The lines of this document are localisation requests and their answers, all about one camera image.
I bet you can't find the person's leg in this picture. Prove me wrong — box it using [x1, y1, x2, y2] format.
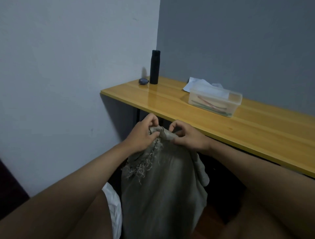
[66, 191, 114, 239]
[218, 192, 296, 239]

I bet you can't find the person's left leg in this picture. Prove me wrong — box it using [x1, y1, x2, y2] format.
[66, 191, 114, 239]

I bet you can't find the black metal desk leg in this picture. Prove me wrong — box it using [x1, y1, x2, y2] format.
[135, 108, 165, 128]

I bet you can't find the dark brown wooden door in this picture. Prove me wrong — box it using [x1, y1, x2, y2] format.
[0, 159, 31, 220]

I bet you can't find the person's right forearm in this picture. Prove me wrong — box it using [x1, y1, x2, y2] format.
[208, 138, 315, 239]

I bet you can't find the clear plastic box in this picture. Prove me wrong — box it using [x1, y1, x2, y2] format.
[188, 86, 243, 118]

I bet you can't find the white bag with red print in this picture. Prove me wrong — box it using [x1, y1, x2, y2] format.
[102, 182, 123, 239]

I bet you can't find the yellow wooden desk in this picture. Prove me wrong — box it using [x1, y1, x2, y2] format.
[100, 76, 315, 179]

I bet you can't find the person's right leg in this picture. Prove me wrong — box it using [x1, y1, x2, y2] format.
[218, 192, 296, 239]

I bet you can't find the white tissue sheet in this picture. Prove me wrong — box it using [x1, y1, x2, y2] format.
[182, 76, 229, 100]

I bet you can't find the grey woven sack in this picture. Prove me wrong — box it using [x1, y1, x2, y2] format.
[120, 126, 210, 239]

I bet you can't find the black cylindrical bottle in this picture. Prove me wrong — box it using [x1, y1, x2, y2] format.
[149, 50, 161, 85]

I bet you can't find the person's left hand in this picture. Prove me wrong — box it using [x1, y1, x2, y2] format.
[124, 113, 161, 155]

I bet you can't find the person's left forearm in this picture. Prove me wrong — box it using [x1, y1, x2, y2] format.
[0, 142, 133, 239]

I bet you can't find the bundle of coloured strings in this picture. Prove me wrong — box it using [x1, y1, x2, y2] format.
[191, 95, 232, 116]

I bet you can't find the person's right hand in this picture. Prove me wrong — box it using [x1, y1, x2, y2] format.
[168, 120, 213, 155]

